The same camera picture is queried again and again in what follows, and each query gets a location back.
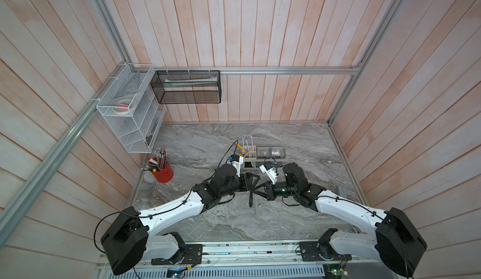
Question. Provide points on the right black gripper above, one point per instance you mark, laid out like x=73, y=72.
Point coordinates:
x=269, y=190

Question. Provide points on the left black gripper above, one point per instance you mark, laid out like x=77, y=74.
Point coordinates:
x=247, y=182

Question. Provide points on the yellow toothbrush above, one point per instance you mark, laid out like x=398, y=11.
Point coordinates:
x=241, y=152

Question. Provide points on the grey green toothbrush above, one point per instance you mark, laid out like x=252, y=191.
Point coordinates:
x=255, y=206

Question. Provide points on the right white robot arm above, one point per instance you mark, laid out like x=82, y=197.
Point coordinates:
x=385, y=236

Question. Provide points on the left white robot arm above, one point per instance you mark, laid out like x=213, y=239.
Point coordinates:
x=130, y=239

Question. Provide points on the black toothbrush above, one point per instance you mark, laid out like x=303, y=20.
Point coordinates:
x=250, y=199

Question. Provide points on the grey flat block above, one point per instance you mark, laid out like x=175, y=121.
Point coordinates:
x=342, y=191

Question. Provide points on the red pencil cup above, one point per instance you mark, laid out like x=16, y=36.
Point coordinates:
x=164, y=175

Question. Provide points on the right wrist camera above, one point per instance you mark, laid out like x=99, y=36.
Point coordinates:
x=270, y=169

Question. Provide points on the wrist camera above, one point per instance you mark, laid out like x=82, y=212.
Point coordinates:
x=270, y=169
x=237, y=161

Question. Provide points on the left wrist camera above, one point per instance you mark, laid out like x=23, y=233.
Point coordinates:
x=237, y=161

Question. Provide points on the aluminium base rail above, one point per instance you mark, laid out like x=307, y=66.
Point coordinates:
x=260, y=259

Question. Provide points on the black wire mesh basket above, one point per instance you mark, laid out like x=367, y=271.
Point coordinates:
x=187, y=87

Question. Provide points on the white wire mesh shelf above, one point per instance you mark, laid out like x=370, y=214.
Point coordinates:
x=137, y=131

